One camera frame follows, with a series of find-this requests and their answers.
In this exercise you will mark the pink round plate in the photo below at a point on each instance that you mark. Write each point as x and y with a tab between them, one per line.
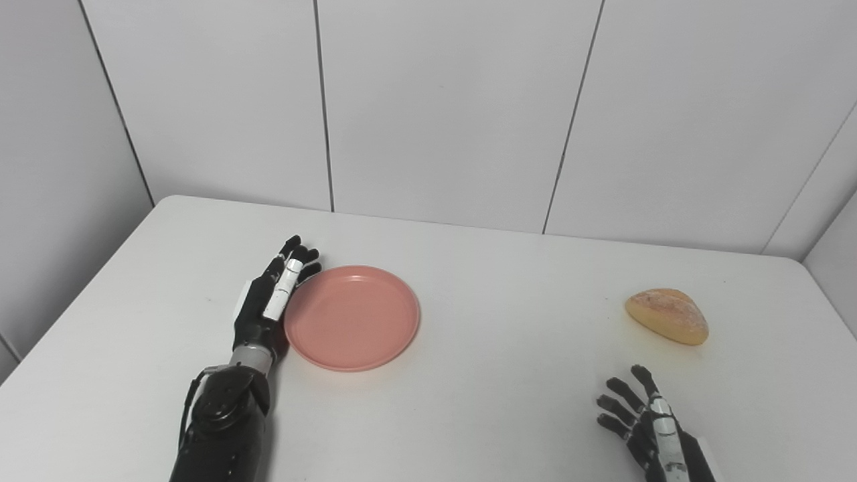
351	318

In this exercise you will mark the oval bread roll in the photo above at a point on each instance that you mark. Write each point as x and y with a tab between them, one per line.
668	316

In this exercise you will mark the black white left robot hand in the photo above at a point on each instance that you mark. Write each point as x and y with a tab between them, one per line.
258	314

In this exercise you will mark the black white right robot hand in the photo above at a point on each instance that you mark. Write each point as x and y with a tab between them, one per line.
669	448

